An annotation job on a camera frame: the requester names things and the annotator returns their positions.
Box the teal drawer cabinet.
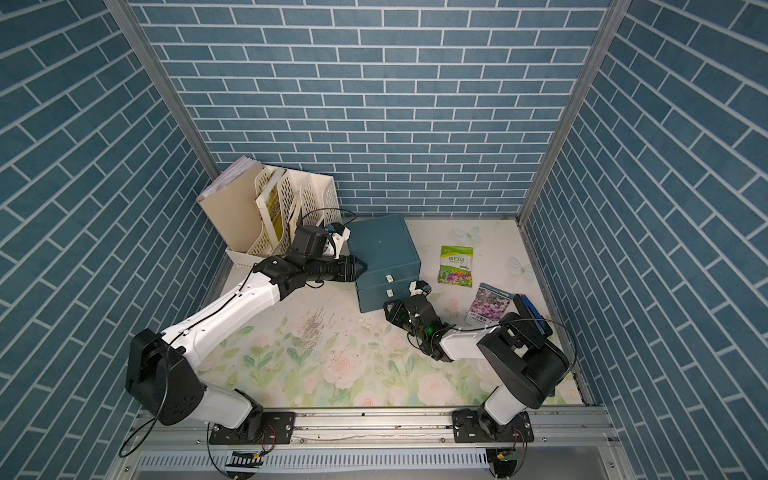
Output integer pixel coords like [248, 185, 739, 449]
[348, 214, 421, 313]

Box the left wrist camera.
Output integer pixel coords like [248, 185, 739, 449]
[326, 222, 351, 259]

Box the floral table mat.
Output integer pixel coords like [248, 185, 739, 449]
[197, 218, 583, 409]

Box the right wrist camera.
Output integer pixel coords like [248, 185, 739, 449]
[409, 280, 432, 296]

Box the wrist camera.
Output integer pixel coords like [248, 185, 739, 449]
[326, 222, 351, 259]
[409, 280, 432, 296]

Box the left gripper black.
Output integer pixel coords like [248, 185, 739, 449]
[304, 254, 369, 283]

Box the cream mesh file organizer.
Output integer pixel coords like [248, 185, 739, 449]
[226, 168, 342, 265]

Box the yellow green booklet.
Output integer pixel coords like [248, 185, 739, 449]
[254, 167, 286, 250]

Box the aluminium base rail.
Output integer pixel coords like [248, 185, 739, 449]
[107, 406, 634, 479]

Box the black blue tool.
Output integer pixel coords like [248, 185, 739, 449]
[512, 294, 553, 338]

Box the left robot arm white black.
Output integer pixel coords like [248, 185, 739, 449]
[126, 223, 367, 430]

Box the purple flower seed bag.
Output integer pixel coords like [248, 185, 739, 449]
[465, 283, 513, 327]

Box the beige folder with papers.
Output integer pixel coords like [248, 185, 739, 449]
[197, 156, 263, 253]

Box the green flower seed bag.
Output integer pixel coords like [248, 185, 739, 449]
[437, 246, 474, 288]

